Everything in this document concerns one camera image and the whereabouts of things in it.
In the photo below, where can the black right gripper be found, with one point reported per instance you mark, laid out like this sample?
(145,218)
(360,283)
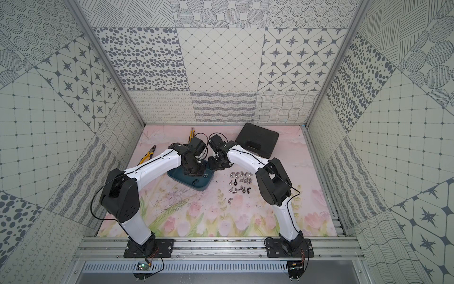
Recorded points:
(213,167)

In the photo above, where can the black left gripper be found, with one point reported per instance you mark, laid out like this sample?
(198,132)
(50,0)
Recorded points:
(193,167)

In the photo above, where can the teal plastic storage box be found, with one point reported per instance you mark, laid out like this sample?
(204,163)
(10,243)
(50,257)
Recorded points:
(198,183)

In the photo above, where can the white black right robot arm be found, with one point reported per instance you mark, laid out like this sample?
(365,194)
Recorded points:
(274,185)

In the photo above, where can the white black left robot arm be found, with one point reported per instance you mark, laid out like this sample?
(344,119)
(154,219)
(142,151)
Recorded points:
(120,195)

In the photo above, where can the yellow black pliers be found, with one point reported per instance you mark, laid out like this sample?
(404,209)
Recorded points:
(148,155)

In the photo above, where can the black plastic tool case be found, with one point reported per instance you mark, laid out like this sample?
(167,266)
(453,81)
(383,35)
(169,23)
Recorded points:
(258,140)

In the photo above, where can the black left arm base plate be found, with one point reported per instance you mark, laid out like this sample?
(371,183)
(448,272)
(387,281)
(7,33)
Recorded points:
(152,247)

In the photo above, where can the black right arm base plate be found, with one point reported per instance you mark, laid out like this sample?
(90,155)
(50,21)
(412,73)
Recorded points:
(281,247)

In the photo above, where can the aluminium mounting rail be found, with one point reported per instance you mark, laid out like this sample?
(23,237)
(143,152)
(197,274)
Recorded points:
(211,248)

